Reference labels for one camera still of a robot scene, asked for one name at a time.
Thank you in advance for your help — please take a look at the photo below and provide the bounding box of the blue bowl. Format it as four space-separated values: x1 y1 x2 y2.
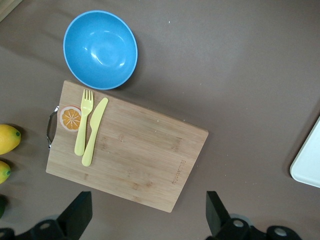
62 9 139 91

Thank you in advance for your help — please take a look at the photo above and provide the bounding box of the toy orange slice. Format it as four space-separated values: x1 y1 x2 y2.
59 105 83 133

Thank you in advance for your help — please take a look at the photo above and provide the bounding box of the cream bear print tray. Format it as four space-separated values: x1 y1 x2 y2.
289 116 320 188

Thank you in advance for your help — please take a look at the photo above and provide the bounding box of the bamboo cutting board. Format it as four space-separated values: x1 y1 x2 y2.
45 79 210 214

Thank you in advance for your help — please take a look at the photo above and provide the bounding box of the yellow plastic fork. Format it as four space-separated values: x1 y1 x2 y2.
74 89 95 157

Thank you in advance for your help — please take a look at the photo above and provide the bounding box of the yellow lemon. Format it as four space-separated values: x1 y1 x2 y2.
0 160 12 185
0 124 22 155

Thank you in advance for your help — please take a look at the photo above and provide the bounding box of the yellow plastic knife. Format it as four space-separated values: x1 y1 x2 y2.
81 97 109 167

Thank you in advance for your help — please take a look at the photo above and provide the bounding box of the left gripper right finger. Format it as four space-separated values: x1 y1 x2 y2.
206 191 241 240

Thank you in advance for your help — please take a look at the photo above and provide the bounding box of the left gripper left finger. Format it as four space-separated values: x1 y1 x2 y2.
53 191 93 240

